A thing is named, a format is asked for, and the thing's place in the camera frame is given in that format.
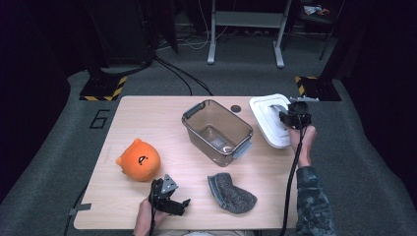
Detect orange plush toy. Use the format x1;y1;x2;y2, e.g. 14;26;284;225
115;138;161;183

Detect right hand-held gripper black cable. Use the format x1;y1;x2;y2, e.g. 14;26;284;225
278;119;310;236

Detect hand-held gripper black cable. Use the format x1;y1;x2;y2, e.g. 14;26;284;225
148;191;159;236
278;119;310;236

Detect person's right hand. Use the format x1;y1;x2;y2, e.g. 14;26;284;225
288;125;319;168

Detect black floor cable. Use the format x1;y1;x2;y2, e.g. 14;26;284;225
153;57;194;96
155;55;214;96

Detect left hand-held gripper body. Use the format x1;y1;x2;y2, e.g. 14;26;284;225
148;173;180;214

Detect person's left hand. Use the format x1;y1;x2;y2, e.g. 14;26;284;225
132;197;171;236

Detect brown transparent storage box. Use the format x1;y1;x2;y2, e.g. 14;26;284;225
181;98;255;167

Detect left hand-held gripper black cable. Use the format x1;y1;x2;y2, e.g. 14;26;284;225
148;191;159;236

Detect black yellow striped stand base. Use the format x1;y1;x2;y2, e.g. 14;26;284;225
79;75;128;102
294;76;342;102

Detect small colourful items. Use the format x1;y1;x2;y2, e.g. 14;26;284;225
303;4;330;17

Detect white metal desk frame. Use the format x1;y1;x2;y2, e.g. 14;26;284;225
207;0;293;69

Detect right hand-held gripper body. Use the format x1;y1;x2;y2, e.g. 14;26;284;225
284;96;320;131

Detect grey fluffy cloth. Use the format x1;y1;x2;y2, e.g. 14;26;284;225
207;172;259;215

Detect white lid with grey handle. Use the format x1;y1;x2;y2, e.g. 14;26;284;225
249;93;294;149

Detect grey tape strip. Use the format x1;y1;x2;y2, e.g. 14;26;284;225
68;203;92;216

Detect black metal rack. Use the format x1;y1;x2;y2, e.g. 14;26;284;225
288;0;345;62

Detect white floor cables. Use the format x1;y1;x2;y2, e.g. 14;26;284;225
156;0;232;52

